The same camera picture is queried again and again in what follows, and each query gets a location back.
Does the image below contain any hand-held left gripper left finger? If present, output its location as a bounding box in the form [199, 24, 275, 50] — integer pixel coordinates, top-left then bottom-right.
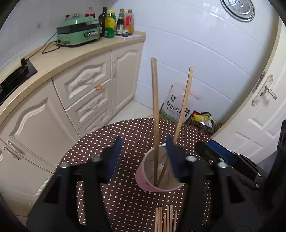
[26, 136, 124, 232]

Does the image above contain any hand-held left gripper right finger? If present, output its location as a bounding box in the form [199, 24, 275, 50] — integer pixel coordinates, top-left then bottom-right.
[165, 136, 262, 232]

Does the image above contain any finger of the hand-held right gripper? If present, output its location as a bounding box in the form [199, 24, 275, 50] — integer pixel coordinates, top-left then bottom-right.
[209, 140, 241, 165]
[195, 140, 226, 167]

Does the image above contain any pink cup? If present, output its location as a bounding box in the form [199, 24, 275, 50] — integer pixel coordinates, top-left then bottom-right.
[135, 144, 186, 193]

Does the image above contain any long wooden chopstick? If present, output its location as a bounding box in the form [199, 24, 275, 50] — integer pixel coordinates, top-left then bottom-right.
[151, 58, 159, 186]
[156, 66, 194, 186]

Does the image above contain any bundle of wooden chopsticks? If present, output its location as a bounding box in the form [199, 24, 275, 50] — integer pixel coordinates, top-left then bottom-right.
[155, 204, 178, 232]

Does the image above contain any basket with yellow bottle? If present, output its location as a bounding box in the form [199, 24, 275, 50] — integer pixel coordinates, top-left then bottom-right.
[183, 109, 221, 135]

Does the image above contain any yellow bottle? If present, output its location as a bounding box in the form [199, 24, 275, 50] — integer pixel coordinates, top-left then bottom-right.
[192, 113, 211, 122]

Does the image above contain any white door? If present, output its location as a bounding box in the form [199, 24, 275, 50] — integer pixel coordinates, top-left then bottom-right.
[211, 18, 286, 165]

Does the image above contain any cream cabinet drawer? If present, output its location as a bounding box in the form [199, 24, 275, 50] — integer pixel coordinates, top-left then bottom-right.
[77, 107, 113, 137]
[53, 51, 112, 110]
[65, 89, 113, 130]

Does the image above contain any brown polka-dot tablecloth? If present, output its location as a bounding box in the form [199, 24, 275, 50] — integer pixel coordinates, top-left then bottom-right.
[58, 118, 218, 232]

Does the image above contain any white rice bag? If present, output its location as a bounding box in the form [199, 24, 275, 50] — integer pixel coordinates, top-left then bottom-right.
[159, 84, 201, 122]

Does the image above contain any cream cabinet door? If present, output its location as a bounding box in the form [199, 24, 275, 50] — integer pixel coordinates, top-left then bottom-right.
[111, 42, 144, 115]
[0, 138, 57, 202]
[0, 79, 81, 173]

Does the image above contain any cream kitchen cabinet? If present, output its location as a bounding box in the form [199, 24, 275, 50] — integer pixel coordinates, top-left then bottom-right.
[0, 31, 147, 223]

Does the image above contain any white paper sheet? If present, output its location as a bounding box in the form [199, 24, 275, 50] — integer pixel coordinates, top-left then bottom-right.
[121, 33, 142, 40]

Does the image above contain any black gas stove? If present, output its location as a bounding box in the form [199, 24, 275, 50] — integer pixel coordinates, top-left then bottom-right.
[0, 58, 38, 106]

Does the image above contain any green electric grill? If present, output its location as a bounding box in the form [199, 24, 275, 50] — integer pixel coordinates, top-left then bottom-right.
[56, 14, 100, 48]

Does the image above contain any yellow-green plastic bottle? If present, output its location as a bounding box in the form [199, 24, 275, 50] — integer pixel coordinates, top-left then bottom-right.
[104, 9, 117, 38]

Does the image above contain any dark sauce bottle green cap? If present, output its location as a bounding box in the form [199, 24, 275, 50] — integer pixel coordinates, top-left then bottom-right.
[116, 8, 125, 36]

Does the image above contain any dark olive oil bottle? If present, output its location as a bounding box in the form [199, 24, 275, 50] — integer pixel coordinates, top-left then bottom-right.
[99, 7, 109, 37]

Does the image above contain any orange liquid bottle red label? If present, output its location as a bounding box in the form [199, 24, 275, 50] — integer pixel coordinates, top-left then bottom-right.
[124, 9, 134, 36]

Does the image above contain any steel steamer plate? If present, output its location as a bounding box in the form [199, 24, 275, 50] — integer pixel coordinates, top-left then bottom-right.
[221, 0, 255, 22]

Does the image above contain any silver door handle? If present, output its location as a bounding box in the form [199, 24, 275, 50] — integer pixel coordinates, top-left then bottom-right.
[251, 75, 277, 106]

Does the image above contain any black power cable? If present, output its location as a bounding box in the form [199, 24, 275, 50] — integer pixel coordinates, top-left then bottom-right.
[24, 31, 62, 62]

